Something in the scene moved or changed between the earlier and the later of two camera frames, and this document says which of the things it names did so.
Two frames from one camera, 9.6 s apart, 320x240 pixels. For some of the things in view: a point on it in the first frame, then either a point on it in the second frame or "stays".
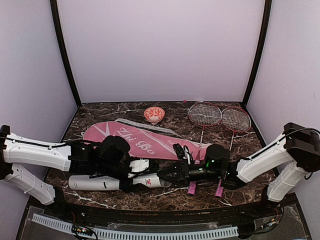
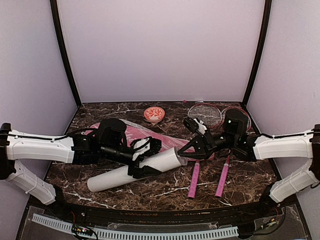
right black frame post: [268, 5] stays
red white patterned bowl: [154, 114] stays
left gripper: [126, 187] to [144, 172]
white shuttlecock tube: [99, 182] to [166, 161]
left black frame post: [56, 24] stays
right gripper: [179, 178] to [210, 144]
